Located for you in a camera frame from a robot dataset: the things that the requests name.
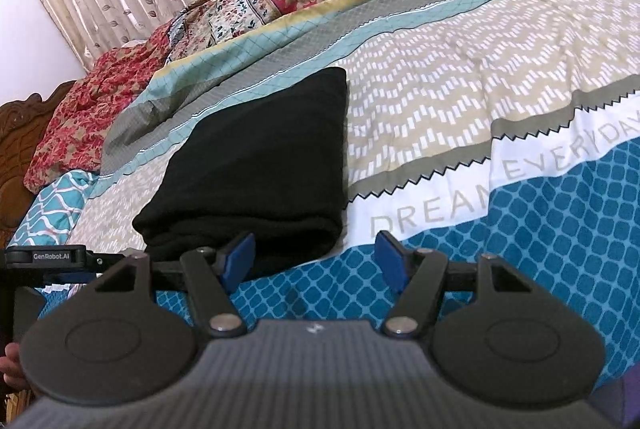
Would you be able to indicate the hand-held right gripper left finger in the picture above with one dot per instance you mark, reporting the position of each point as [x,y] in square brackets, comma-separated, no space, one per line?
[239,261]

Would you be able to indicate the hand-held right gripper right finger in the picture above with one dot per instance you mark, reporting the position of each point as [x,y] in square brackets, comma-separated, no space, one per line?
[392,261]

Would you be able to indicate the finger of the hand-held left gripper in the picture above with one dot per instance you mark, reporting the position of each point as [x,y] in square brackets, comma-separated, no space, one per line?
[107,260]

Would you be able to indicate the black pants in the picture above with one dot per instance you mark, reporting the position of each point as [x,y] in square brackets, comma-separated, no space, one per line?
[260,169]

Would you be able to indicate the person's left hand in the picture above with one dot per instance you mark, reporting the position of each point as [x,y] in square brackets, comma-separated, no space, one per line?
[12,366]

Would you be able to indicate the teal wavy pattern pillow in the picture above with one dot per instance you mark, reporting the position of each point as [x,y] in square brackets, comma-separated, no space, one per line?
[50,209]

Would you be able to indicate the carved wooden headboard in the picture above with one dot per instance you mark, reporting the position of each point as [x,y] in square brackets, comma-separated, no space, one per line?
[20,134]

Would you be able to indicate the floral patchwork quilt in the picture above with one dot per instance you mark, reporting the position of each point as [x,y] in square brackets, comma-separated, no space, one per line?
[225,9]

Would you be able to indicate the purple clothing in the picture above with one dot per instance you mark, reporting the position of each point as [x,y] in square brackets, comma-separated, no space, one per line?
[620,401]

